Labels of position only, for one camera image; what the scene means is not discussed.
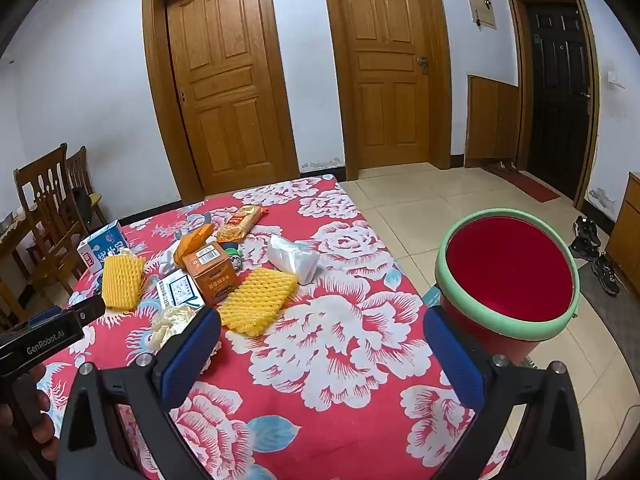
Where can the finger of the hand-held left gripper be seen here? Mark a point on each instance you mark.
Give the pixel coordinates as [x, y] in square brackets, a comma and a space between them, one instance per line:
[90, 307]

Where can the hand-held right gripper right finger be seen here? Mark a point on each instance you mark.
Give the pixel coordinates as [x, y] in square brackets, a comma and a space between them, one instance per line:
[452, 355]

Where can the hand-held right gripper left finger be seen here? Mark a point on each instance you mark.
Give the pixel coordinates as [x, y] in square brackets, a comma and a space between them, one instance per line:
[192, 355]

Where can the white foam fruit net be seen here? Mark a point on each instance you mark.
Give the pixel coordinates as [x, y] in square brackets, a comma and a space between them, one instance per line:
[170, 325]

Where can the yellow foam fruit net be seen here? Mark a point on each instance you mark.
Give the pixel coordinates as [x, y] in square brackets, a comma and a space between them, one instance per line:
[122, 282]
[257, 300]

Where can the white and blue packet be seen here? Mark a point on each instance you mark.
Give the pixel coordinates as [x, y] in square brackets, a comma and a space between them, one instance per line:
[177, 290]

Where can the orange cardboard box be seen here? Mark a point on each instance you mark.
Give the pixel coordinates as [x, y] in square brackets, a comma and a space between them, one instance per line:
[212, 275]

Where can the red bucket with green rim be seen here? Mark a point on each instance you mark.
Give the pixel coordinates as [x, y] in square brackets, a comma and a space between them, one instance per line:
[505, 270]

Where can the orange triangular packet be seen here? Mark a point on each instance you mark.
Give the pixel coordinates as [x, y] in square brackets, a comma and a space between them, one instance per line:
[192, 242]

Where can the orange biscuit packet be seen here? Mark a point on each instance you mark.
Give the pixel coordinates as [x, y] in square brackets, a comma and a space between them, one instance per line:
[240, 224]

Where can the white tissue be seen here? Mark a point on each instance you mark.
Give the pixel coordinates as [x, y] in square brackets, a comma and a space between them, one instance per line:
[295, 260]

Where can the person's left hand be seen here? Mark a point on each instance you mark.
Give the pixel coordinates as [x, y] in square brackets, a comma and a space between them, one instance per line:
[42, 395]

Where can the blue and white milk carton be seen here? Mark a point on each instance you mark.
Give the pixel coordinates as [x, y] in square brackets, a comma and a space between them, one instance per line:
[102, 245]

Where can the carved wooden chair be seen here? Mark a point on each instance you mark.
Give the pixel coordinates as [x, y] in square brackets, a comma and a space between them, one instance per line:
[47, 220]
[82, 180]

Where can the small blue-green object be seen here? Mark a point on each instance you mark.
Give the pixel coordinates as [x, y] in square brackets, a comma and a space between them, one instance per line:
[232, 252]

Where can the red floral tablecloth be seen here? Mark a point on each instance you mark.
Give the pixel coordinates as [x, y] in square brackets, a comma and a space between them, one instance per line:
[310, 320]

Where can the grey floor mat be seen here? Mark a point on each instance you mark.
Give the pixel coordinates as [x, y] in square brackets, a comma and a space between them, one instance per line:
[612, 310]

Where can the black sneaker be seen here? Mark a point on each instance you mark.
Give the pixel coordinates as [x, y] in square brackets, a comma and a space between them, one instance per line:
[582, 250]
[587, 230]
[606, 272]

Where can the red doormat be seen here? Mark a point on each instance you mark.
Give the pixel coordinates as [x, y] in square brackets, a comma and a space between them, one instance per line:
[525, 185]

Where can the wooden sideboard cabinet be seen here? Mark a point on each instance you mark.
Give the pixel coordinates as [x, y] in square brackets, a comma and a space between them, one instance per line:
[627, 230]

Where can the wooden panel door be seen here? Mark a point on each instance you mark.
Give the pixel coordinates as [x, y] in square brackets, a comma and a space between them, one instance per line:
[225, 85]

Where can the black entrance door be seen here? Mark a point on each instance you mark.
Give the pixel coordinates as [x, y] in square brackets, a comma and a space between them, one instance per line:
[557, 95]

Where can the low wooden wall cabinet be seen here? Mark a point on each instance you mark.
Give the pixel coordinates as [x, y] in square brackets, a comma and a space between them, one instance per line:
[492, 120]

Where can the white light switch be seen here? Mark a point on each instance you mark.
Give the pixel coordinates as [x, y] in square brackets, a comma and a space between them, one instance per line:
[613, 79]

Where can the beige electrical wall box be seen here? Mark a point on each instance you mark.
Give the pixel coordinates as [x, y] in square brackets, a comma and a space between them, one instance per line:
[480, 5]

